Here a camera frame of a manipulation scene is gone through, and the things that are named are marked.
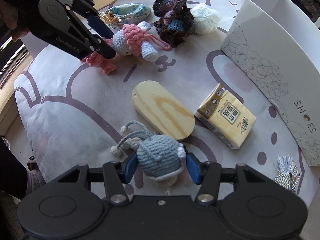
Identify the pink crochet doll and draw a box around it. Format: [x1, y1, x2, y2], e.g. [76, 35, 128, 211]
[81, 21, 171, 75]

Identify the blue crochet doll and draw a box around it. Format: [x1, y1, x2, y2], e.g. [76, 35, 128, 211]
[110, 120, 187, 195]

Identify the yellow tissue pack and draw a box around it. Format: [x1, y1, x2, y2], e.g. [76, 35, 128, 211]
[195, 84, 257, 150]

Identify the oval wooden block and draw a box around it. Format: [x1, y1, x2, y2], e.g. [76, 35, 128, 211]
[131, 80, 195, 141]

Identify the braided rope bundle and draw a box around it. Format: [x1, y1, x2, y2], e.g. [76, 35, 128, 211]
[273, 155, 302, 195]

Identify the person's hand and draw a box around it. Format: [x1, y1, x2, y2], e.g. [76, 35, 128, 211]
[1, 0, 29, 42]

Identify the light blue fabric pouch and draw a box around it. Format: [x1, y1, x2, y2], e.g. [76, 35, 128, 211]
[99, 3, 151, 29]

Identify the dark crochet flower scrunchie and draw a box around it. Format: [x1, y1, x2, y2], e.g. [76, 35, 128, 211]
[152, 0, 195, 48]

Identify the white yarn ball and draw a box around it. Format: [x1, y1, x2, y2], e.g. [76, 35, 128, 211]
[190, 3, 221, 35]

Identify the white shoe box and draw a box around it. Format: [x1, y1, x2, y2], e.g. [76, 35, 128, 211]
[221, 0, 319, 166]

